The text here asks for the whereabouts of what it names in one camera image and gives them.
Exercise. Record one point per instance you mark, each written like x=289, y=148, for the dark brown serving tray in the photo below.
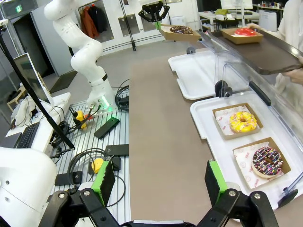
x=265, y=54

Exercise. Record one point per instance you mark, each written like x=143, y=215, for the white plastic display tray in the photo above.
x=213, y=146
x=196, y=75

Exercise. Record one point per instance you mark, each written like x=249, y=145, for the clear plastic hinged lid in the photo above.
x=279, y=99
x=210, y=45

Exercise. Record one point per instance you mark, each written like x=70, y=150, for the person's cream cardigan torso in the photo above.
x=291, y=23

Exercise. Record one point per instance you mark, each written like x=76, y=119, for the dark donut with coloured sprinkles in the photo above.
x=258, y=166

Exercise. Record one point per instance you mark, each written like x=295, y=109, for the cardboard box of chocolate donut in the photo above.
x=175, y=36

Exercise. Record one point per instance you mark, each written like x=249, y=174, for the red glazed donut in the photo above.
x=245, y=32

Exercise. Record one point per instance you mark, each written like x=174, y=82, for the paper liner under yellow donut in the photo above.
x=222, y=126

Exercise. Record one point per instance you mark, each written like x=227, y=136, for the yellow emergency stop button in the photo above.
x=97, y=165
x=79, y=118

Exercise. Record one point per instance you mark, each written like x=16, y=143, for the computer monitor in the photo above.
x=30, y=75

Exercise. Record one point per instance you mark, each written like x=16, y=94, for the black diagonal tripod leg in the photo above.
x=35, y=94

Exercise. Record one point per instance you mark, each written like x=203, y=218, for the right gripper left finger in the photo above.
x=104, y=182

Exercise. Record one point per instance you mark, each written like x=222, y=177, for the yellow glazed donut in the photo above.
x=236, y=126

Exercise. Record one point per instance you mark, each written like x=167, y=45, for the cardboard box of yellow donut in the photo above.
x=259, y=128

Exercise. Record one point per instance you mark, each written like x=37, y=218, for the thin black floor stand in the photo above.
x=129, y=28

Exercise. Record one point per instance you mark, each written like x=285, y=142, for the black keyboard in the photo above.
x=28, y=136

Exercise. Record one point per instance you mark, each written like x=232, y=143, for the metal wall panel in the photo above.
x=129, y=24

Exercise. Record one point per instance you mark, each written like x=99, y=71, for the white computer desk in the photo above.
x=56, y=101

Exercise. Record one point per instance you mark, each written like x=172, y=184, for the person's right hand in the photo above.
x=253, y=26

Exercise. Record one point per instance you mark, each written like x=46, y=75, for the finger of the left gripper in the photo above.
x=146, y=16
x=163, y=13

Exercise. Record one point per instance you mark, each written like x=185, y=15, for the paper liner under sprinkled donut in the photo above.
x=243, y=163

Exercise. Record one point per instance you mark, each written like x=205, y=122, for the person's left hand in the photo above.
x=296, y=73

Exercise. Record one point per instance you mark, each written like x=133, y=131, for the chocolate donut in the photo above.
x=181, y=29

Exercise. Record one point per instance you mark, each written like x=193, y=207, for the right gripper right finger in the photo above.
x=213, y=182

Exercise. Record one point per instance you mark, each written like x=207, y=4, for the dark hanging coat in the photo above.
x=100, y=19

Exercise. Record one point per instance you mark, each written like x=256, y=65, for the white crumpled cloth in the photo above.
x=21, y=108

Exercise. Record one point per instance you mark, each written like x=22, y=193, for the slotted metal base plate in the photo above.
x=123, y=111

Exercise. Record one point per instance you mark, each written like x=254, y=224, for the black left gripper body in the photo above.
x=154, y=7

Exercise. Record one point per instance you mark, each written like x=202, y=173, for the brown hanging coat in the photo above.
x=88, y=23

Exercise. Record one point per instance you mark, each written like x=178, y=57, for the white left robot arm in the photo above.
x=85, y=54

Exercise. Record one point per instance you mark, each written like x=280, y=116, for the cardboard box of red donut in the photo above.
x=241, y=40

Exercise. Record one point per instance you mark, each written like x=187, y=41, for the cardboard box of sprinkled donut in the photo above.
x=287, y=165

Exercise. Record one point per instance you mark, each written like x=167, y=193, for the flat black plate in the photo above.
x=117, y=150

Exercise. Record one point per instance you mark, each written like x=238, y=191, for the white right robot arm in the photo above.
x=21, y=179

